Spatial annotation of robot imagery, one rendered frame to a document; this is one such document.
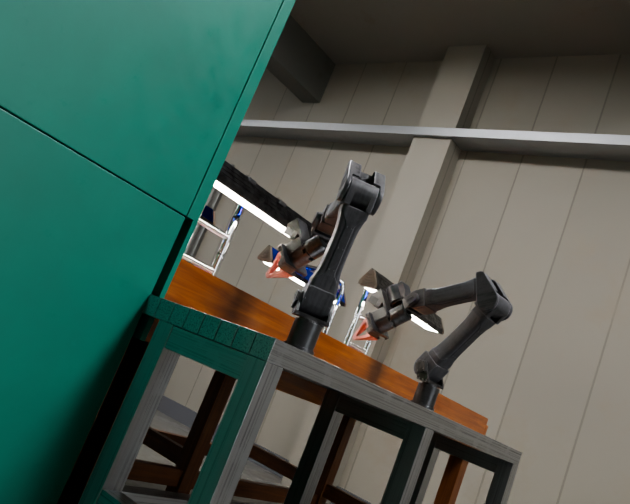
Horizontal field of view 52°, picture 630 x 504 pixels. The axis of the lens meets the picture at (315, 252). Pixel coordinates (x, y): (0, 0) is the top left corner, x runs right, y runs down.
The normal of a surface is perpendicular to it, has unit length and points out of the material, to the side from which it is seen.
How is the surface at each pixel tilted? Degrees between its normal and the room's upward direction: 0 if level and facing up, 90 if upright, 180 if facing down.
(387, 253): 90
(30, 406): 90
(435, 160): 90
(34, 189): 90
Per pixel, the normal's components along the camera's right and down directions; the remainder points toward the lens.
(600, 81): -0.56, -0.38
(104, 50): 0.74, 0.16
